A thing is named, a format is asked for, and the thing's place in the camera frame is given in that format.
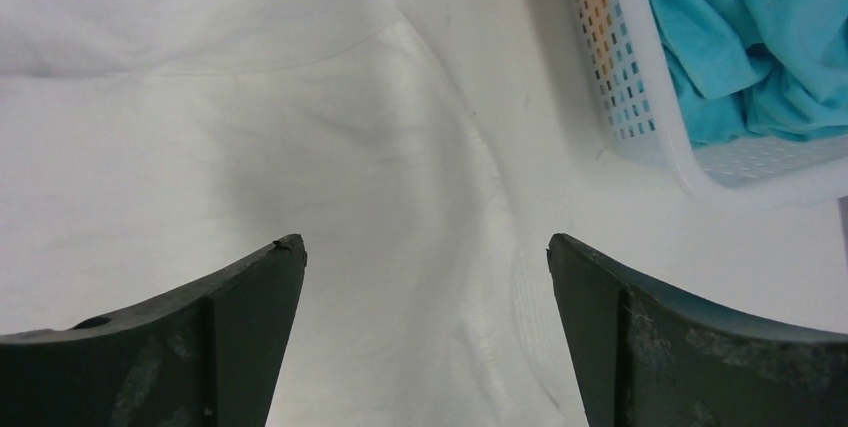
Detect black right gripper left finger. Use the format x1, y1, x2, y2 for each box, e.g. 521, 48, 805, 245
1, 234, 307, 426

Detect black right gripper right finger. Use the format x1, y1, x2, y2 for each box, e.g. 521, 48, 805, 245
547, 234, 847, 426

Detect white t shirt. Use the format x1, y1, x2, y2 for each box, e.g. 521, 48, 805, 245
1, 0, 585, 426

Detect white plastic laundry basket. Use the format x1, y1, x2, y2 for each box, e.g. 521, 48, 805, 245
568, 0, 847, 211

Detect turquoise t shirt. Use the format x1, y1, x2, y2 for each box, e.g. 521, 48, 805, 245
649, 0, 847, 147

